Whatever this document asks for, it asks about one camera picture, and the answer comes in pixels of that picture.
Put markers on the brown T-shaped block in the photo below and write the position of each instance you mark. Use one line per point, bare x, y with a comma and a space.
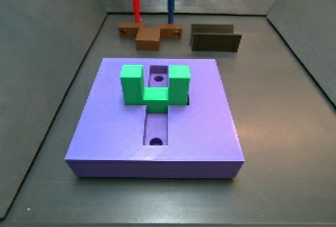
148, 37

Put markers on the black angle fixture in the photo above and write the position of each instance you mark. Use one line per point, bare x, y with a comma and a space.
213, 38

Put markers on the green U-shaped block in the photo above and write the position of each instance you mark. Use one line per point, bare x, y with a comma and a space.
156, 97

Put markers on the purple base block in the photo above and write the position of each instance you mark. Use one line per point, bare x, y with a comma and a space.
117, 143

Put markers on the blue peg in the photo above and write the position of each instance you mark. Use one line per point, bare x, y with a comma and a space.
170, 11

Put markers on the red peg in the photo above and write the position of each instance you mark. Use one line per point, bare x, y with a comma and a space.
136, 10

